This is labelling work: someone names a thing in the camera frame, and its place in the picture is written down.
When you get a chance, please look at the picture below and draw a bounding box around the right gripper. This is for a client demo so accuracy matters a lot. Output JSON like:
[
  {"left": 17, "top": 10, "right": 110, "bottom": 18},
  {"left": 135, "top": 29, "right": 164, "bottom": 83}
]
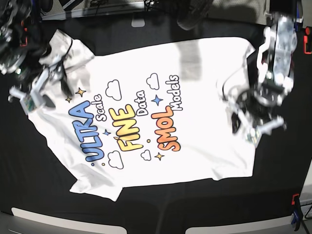
[{"left": 8, "top": 55, "right": 72, "bottom": 109}]

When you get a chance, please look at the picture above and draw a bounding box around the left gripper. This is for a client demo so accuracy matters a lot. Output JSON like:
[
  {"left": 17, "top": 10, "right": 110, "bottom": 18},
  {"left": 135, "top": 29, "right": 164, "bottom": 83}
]
[{"left": 220, "top": 87, "right": 287, "bottom": 135}]

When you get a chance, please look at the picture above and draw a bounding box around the white printed t-shirt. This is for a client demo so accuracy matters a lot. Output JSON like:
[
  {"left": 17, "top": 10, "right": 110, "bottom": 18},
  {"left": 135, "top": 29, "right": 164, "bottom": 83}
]
[{"left": 29, "top": 30, "right": 255, "bottom": 201}]

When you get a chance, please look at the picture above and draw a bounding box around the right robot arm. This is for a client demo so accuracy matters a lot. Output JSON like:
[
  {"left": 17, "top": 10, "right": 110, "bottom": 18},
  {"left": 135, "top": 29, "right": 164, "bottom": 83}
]
[{"left": 0, "top": 0, "right": 73, "bottom": 114}]

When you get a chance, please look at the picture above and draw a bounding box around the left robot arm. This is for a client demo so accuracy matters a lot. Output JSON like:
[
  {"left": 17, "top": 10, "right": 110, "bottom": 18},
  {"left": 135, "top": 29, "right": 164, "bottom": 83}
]
[{"left": 222, "top": 12, "right": 297, "bottom": 140}]

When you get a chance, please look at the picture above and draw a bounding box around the red black clamp far left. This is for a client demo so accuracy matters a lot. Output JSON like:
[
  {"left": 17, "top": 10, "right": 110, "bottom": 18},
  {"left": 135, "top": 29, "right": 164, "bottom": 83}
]
[{"left": 19, "top": 20, "right": 28, "bottom": 47}]

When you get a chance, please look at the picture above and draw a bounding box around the red black clamp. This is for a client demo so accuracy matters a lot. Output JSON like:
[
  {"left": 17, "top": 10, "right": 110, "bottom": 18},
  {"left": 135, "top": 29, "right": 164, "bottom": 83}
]
[
  {"left": 19, "top": 20, "right": 28, "bottom": 47},
  {"left": 303, "top": 26, "right": 312, "bottom": 55}
]

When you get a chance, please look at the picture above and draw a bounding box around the black table cloth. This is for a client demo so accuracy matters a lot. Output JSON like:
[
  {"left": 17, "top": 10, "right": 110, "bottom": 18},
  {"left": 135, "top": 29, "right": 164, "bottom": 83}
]
[{"left": 0, "top": 14, "right": 312, "bottom": 234}]

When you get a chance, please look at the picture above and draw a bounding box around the red black clamp far right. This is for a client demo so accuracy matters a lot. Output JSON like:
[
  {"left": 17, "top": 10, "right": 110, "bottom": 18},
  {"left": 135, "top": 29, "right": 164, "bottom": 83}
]
[{"left": 303, "top": 26, "right": 312, "bottom": 55}]

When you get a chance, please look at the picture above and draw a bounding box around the red blue clamp near right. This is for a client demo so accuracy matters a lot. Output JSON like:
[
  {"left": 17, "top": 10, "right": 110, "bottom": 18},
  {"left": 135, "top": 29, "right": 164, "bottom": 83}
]
[{"left": 291, "top": 194, "right": 303, "bottom": 232}]

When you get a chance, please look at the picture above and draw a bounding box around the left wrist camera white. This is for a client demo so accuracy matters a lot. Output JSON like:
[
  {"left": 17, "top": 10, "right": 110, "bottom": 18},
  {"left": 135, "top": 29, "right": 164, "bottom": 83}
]
[{"left": 245, "top": 128, "right": 262, "bottom": 148}]

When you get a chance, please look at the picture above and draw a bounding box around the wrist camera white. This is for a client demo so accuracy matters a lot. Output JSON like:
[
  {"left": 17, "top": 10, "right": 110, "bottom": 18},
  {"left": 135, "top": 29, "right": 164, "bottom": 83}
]
[
  {"left": 19, "top": 95, "right": 37, "bottom": 115},
  {"left": 245, "top": 128, "right": 262, "bottom": 148}
]

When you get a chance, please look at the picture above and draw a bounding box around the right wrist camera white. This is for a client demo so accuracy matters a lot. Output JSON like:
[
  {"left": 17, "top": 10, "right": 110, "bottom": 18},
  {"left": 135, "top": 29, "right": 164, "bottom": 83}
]
[{"left": 19, "top": 95, "right": 37, "bottom": 115}]

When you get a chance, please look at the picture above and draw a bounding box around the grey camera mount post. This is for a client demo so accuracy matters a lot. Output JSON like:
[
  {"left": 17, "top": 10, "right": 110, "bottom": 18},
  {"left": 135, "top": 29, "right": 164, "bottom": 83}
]
[{"left": 131, "top": 12, "right": 145, "bottom": 28}]

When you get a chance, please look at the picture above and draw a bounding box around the black red cable bundle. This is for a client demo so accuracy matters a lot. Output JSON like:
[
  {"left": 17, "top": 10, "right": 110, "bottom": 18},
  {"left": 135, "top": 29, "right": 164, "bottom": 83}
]
[{"left": 176, "top": 0, "right": 216, "bottom": 31}]

